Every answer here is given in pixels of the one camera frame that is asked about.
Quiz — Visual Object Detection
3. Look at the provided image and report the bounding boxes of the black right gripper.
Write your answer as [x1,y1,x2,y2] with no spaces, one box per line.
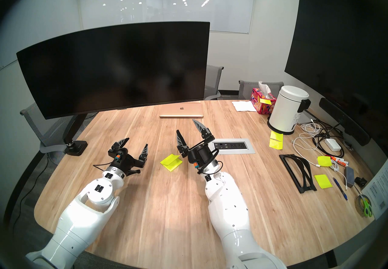
[176,119,215,168]

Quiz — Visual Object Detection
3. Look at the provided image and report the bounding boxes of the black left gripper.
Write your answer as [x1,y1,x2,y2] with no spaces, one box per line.
[110,138,149,177]

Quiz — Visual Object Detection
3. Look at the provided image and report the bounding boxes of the yellow sticky note pad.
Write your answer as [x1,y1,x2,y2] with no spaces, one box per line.
[314,174,333,189]
[160,154,183,172]

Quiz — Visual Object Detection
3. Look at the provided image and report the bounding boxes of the black curved monitor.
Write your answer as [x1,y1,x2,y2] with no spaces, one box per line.
[16,22,210,120]

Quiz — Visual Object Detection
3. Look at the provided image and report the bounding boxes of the gold closed laptop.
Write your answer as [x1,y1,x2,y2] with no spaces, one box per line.
[159,103,204,118]

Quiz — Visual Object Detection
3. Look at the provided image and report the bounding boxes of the grey table power outlet panel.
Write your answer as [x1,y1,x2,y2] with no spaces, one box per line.
[212,138,256,154]

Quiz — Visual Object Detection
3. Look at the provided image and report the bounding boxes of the white paper napkin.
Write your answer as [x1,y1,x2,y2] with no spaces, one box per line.
[232,101,258,112]

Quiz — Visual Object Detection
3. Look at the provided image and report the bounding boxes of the grey mesh office chair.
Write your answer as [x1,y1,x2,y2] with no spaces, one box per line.
[204,65,224,101]
[20,102,73,166]
[238,80,284,100]

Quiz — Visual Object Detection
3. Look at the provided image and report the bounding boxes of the colourful tissue box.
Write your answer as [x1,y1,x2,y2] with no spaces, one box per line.
[250,81,277,115]

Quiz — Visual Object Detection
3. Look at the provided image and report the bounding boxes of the white pedal trash can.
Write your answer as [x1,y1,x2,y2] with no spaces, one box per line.
[267,85,311,135]

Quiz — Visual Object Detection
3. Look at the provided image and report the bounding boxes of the white rectangular box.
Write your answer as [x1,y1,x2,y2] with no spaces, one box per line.
[297,111,316,125]

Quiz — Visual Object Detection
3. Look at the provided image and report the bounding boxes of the black laptop stand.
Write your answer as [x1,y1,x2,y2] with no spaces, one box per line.
[279,154,317,194]

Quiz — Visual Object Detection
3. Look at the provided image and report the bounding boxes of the white power adapter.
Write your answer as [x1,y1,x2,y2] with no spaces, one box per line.
[324,138,341,151]

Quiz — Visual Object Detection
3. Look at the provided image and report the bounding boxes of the white orange marker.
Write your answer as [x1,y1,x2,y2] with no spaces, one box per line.
[329,155,349,166]

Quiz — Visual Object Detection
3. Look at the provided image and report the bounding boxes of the black video sound bar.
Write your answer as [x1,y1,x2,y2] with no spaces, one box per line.
[319,98,371,146]

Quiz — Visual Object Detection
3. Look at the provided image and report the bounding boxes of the blue pen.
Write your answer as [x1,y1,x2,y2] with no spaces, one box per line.
[333,177,348,201]

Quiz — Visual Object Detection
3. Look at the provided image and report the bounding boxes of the grey whiteboard eraser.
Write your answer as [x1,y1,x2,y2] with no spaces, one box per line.
[344,167,355,188]

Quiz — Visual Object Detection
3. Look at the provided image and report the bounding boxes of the clear tape roll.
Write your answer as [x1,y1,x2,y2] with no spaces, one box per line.
[355,194,372,216]

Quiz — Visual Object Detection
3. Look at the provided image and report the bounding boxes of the green scissors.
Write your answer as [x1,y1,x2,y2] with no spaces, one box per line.
[358,191,373,218]

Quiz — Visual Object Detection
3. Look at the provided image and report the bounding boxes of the white printed paper sheet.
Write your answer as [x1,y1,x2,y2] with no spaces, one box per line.
[361,159,388,220]

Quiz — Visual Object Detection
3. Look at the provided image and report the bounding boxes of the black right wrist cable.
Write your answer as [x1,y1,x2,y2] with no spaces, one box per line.
[196,149,223,176]

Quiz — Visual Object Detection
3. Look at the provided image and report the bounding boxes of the black floor cable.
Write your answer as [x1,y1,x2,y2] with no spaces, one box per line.
[8,158,49,232]

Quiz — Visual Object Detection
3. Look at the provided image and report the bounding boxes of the white charging cable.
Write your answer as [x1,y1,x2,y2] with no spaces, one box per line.
[292,121,348,191]

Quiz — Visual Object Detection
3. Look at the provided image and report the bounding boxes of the black power cable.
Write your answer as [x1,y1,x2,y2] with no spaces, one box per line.
[312,118,346,158]

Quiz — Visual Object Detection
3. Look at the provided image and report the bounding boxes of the glass wall whiteboard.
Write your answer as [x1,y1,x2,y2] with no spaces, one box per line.
[77,0,256,34]

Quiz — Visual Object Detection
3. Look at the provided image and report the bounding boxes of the black wall television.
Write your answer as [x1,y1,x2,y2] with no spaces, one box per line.
[284,0,388,126]

